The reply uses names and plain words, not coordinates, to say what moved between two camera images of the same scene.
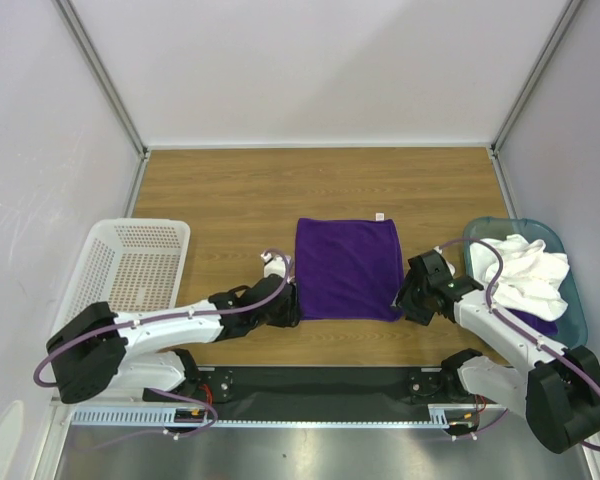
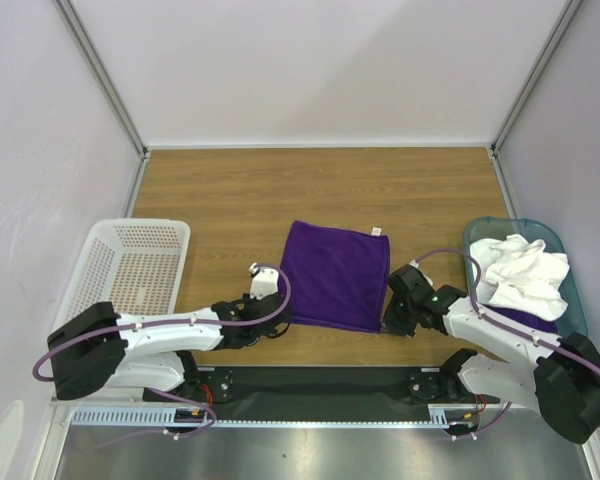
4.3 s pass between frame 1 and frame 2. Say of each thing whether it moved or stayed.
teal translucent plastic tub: stayed
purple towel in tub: stayed
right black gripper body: moved
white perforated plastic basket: stayed
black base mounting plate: stayed
